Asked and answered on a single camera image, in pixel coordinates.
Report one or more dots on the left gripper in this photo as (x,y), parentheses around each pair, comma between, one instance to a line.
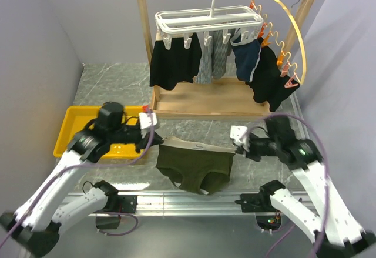
(143,141)

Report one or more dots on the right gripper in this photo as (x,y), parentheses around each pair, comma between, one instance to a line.
(249,153)

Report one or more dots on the olive green underwear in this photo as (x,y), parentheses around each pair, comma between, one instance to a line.
(195,167)

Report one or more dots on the white clip hanger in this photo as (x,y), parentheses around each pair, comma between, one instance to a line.
(185,22)

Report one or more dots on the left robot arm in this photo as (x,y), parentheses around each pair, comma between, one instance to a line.
(38,224)

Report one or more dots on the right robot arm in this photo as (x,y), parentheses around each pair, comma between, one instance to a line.
(331,228)

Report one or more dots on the navy blue hanging underwear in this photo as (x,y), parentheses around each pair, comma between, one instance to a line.
(247,57)

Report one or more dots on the wooden drying rack stand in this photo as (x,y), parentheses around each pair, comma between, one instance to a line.
(226,98)

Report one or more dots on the black hanging shorts right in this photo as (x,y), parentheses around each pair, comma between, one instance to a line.
(267,84)

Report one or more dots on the black hanging shorts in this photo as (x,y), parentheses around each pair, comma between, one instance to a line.
(171,66)
(267,84)

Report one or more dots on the black hanging shorts left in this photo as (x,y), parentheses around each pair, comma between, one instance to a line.
(171,66)

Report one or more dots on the yellow plastic tray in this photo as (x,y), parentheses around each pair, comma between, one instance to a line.
(76,117)

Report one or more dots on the striped hanging garment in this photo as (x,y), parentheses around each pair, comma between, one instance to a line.
(214,59)

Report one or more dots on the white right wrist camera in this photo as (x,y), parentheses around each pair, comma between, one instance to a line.
(238,134)

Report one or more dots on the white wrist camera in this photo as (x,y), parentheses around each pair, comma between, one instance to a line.
(238,134)
(148,120)

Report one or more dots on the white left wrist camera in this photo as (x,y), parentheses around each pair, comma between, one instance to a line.
(148,120)

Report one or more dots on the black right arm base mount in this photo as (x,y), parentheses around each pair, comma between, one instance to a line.
(267,217)

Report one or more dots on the aluminium table edge rail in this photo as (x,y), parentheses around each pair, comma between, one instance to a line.
(171,224)

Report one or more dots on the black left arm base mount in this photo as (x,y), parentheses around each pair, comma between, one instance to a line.
(117,207)

